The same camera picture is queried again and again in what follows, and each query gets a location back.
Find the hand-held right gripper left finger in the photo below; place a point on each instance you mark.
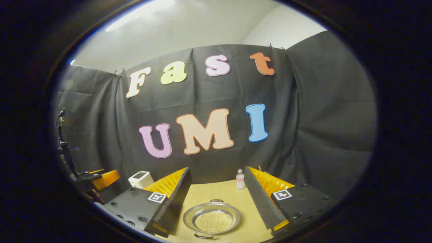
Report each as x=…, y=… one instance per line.
x=179, y=199

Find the small clear plastic bottle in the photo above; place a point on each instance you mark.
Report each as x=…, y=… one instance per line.
x=240, y=182

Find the black backdrop cloth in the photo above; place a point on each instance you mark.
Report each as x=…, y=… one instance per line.
x=202, y=94

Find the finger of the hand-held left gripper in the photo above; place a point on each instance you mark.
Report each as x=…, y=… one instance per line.
x=106, y=178

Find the white toaster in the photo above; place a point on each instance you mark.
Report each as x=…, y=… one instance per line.
x=138, y=180

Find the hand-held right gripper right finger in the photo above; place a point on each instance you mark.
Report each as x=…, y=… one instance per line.
x=260, y=202

